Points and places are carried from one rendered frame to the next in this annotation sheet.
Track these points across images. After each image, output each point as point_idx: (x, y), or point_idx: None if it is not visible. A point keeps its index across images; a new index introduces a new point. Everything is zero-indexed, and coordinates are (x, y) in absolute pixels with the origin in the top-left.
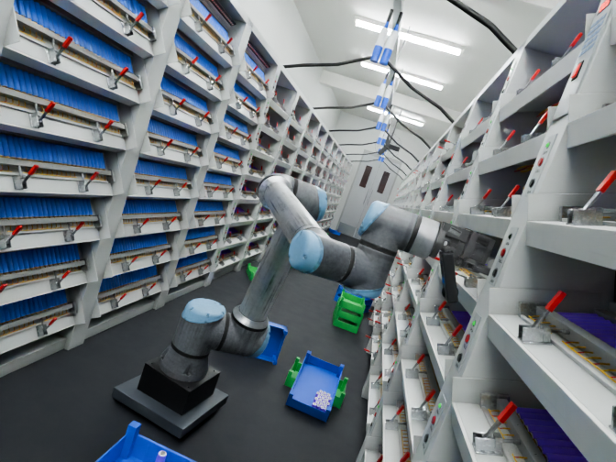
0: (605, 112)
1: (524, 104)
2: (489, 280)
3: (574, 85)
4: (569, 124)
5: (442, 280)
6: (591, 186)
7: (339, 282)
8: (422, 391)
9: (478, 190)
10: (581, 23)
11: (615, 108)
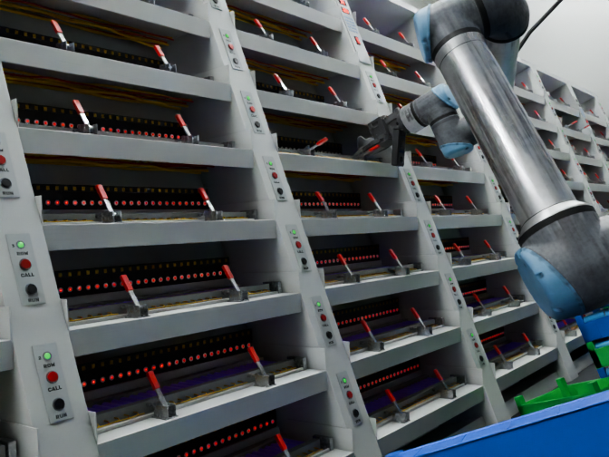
0: (392, 78)
1: (276, 8)
2: None
3: (362, 49)
4: (375, 72)
5: (400, 150)
6: None
7: (477, 143)
8: (367, 278)
9: None
10: None
11: (397, 80)
